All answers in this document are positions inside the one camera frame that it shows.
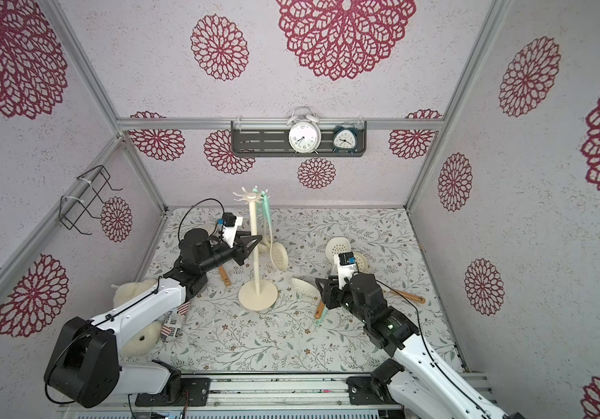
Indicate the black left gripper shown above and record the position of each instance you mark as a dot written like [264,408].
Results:
[241,250]

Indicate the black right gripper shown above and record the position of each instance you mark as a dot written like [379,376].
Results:
[335,288]

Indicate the lone skimmer orange handle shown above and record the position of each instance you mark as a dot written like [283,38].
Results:
[224,276]

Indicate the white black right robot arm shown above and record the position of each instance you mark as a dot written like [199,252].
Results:
[414,375]

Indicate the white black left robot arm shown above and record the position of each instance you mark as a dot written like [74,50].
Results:
[85,365]

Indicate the cream skimmer edge-on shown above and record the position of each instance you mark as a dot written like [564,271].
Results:
[305,288]

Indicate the cream skimmer behind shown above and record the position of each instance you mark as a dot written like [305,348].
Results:
[363,265]

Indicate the cream utensil rack stand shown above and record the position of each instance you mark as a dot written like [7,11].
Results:
[258,294]

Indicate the flag pattern packet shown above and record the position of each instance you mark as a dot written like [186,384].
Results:
[174,323]

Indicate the white alarm clock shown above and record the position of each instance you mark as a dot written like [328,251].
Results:
[304,135]

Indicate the white teddy bear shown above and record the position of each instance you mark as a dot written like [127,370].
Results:
[148,332]

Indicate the dark green alarm clock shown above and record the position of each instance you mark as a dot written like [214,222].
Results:
[345,139]

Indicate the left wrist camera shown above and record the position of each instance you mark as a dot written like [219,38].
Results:
[229,223]

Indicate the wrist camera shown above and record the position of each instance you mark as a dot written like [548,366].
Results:
[229,223]
[347,267]

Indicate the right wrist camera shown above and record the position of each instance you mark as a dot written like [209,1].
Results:
[347,267]

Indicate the grey wall shelf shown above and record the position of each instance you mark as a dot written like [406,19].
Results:
[273,142]

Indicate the metal base rail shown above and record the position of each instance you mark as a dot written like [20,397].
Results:
[255,396]

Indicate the black wire wall rack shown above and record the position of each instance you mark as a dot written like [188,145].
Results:
[71,209]

